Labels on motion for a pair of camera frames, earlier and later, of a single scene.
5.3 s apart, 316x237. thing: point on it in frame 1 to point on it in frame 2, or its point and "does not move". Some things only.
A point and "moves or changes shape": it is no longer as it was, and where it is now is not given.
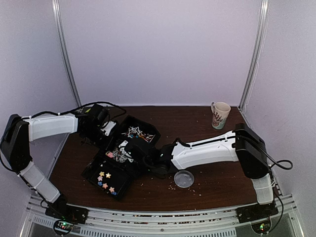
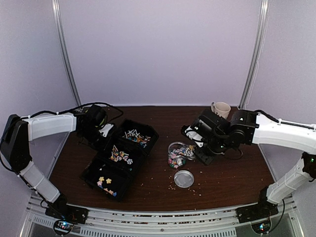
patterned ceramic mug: (220, 111) does not move
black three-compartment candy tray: (112, 169) does not move
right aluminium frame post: (264, 14) does not move
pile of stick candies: (134, 132) moves or changes shape
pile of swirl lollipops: (115, 154) moves or changes shape
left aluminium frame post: (63, 51) does not move
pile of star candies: (100, 182) moves or changes shape
